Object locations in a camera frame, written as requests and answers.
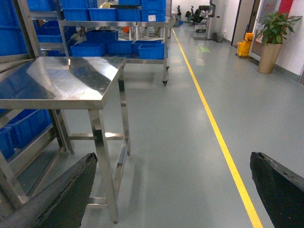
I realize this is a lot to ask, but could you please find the potted plant in gold pot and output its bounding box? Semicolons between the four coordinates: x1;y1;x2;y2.
258;11;303;74

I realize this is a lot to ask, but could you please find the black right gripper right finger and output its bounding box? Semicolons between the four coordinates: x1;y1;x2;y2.
250;152;304;228

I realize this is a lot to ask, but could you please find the stainless steel shelf rack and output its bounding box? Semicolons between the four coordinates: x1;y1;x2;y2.
0;0;75;219

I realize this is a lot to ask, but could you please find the stainless steel table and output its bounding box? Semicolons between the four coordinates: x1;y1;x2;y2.
0;57;130;224

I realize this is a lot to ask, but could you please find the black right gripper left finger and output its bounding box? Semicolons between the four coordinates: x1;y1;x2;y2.
0;153;98;228

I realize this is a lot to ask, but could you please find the blue bin front right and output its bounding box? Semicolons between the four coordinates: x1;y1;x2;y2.
138;43;164;59

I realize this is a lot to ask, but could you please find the stainless steel wheeled cart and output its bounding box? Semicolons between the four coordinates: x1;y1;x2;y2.
59;0;171;85

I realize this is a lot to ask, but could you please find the yellow mop bucket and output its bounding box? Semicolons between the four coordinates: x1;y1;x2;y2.
236;32;254;57

